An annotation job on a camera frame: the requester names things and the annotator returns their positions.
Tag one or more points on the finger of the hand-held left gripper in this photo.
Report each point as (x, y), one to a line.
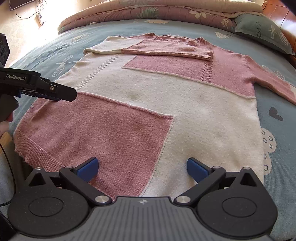
(62, 93)
(39, 95)

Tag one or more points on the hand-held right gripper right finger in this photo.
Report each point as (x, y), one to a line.
(196, 170)

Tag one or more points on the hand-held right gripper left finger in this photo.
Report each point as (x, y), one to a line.
(87, 168)

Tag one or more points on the pink and white knit sweater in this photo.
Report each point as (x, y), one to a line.
(185, 104)

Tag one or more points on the person's left hand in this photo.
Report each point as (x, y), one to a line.
(4, 129)

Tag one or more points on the folded pink floral quilt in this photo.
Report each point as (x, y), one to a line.
(150, 11)

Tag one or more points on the grey green printed pillow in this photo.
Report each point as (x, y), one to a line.
(261, 32)

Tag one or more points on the wooden bed headboard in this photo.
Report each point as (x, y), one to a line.
(282, 16)

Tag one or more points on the white wall socket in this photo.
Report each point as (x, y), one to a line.
(39, 19)

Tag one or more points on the black wall television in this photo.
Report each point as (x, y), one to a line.
(22, 4)

